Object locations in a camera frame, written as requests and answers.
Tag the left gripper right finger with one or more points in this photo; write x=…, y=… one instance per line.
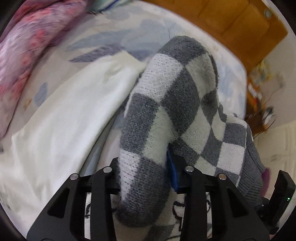
x=214, y=208

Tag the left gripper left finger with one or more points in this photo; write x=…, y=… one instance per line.
x=63, y=218

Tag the grey white checkered cardigan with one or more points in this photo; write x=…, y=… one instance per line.
x=175, y=104

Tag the white garment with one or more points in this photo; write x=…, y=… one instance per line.
x=59, y=136

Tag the wooden bed headboard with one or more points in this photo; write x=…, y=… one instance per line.
x=249, y=29

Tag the purple floral quilt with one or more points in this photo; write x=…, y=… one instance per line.
x=30, y=31

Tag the striped pillow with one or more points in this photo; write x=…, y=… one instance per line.
x=97, y=6

